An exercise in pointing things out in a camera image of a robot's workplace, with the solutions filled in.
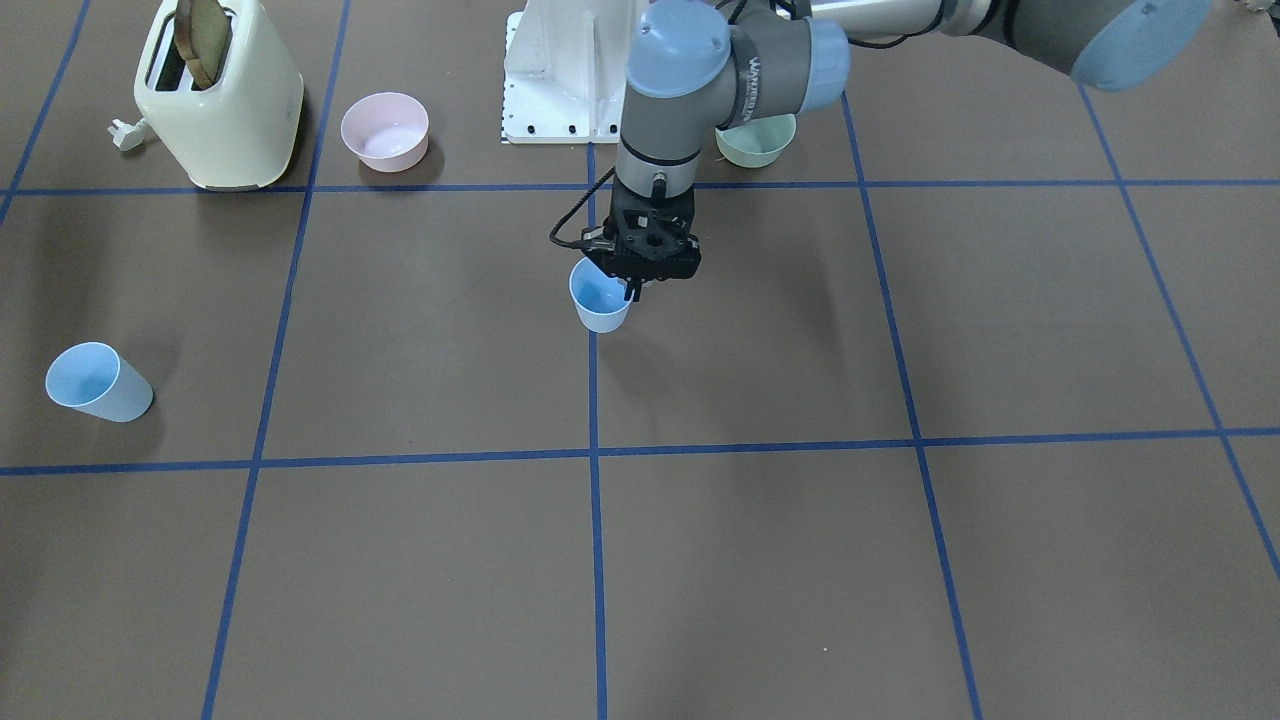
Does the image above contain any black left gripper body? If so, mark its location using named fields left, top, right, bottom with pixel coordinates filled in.
left=605, top=183, right=701, bottom=283

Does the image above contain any blue cup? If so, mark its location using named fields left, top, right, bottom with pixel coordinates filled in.
left=568, top=258, right=631, bottom=334

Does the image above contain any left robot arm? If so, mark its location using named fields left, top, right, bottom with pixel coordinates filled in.
left=582, top=1, right=1210, bottom=302

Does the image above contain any blue cup near right arm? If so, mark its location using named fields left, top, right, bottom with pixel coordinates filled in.
left=44, top=341, right=155, bottom=423

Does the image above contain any green bowl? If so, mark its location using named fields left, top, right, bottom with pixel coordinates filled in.
left=716, top=114, right=797, bottom=169

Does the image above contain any pink bowl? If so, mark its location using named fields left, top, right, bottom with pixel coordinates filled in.
left=340, top=92, right=430, bottom=173

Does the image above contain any cream toaster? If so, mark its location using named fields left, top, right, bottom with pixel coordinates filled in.
left=133, top=1, right=305, bottom=191

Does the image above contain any toast slice in toaster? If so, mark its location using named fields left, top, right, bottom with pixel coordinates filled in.
left=173, top=0, right=232, bottom=90

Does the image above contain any white toaster plug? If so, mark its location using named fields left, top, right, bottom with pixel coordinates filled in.
left=108, top=118, right=151, bottom=152

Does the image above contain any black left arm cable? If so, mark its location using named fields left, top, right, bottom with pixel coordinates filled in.
left=548, top=170, right=626, bottom=251

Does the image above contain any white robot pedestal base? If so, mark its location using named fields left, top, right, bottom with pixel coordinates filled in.
left=502, top=1, right=650, bottom=145

